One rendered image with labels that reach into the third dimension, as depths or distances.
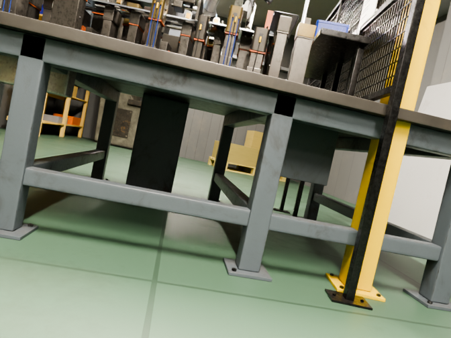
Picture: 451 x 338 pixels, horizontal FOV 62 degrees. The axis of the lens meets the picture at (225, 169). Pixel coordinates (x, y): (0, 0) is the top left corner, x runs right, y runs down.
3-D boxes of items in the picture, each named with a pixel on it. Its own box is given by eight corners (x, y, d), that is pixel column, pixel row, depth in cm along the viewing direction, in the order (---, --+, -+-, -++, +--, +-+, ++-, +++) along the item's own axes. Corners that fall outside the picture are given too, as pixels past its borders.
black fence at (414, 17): (331, 302, 127) (443, -173, 118) (272, 208, 324) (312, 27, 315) (372, 310, 127) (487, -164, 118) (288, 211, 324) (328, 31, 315)
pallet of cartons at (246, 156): (274, 177, 823) (283, 138, 818) (291, 184, 704) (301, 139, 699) (206, 163, 802) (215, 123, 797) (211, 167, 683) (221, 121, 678)
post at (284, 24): (264, 86, 151) (280, 15, 150) (263, 88, 156) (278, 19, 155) (276, 89, 151) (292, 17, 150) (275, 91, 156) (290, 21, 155)
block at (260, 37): (241, 88, 166) (254, 23, 164) (240, 92, 177) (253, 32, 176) (257, 92, 166) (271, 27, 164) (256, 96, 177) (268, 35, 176)
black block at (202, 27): (184, 78, 169) (197, 11, 167) (186, 81, 179) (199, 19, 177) (195, 80, 169) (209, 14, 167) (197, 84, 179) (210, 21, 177)
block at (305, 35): (282, 100, 175) (299, 21, 173) (280, 102, 183) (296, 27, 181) (299, 103, 175) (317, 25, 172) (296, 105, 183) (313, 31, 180)
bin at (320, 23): (311, 45, 192) (317, 19, 191) (305, 60, 222) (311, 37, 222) (344, 50, 190) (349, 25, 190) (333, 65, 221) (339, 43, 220)
